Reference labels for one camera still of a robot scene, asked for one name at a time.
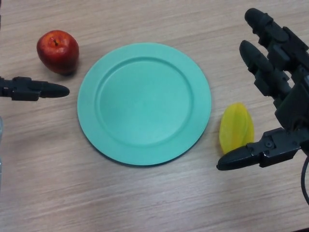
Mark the red apple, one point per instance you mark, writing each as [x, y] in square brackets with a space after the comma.
[58, 54]

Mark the green round plate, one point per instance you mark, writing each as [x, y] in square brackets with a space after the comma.
[144, 104]

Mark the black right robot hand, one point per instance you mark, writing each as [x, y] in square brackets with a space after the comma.
[293, 104]

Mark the yellow starfruit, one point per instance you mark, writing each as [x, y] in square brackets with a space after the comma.
[235, 128]

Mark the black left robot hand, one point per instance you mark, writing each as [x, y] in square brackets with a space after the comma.
[26, 89]

